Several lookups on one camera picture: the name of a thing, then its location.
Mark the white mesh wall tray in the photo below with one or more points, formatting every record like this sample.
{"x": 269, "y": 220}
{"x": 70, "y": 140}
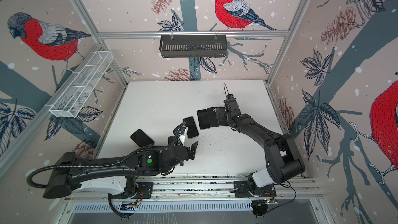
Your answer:
{"x": 73, "y": 98}

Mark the pink phone case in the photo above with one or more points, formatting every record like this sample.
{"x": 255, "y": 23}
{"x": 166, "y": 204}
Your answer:
{"x": 221, "y": 116}

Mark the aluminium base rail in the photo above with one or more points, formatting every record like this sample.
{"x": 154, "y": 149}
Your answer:
{"x": 220, "y": 187}

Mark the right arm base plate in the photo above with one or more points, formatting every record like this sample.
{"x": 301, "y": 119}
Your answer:
{"x": 247, "y": 189}

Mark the black bare phone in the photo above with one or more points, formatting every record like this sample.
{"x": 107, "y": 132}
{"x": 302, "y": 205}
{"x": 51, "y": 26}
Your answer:
{"x": 203, "y": 119}

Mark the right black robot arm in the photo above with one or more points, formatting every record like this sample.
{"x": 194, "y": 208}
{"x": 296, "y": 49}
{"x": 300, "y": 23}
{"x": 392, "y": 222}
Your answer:
{"x": 282, "y": 157}

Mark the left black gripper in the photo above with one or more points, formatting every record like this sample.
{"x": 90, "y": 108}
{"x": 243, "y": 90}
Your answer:
{"x": 190, "y": 155}

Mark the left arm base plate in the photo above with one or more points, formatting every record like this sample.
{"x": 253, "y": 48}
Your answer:
{"x": 141, "y": 190}

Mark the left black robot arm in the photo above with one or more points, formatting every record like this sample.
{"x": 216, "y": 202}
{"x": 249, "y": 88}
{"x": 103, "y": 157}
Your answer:
{"x": 70, "y": 171}

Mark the black wire wall basket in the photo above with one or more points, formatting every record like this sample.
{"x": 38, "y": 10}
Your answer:
{"x": 193, "y": 46}

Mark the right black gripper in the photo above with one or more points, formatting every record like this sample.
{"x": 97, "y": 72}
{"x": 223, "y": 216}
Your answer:
{"x": 223, "y": 110}

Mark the black phone near left arm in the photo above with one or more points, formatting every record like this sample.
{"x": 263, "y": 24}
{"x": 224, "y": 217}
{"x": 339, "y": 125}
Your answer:
{"x": 140, "y": 138}

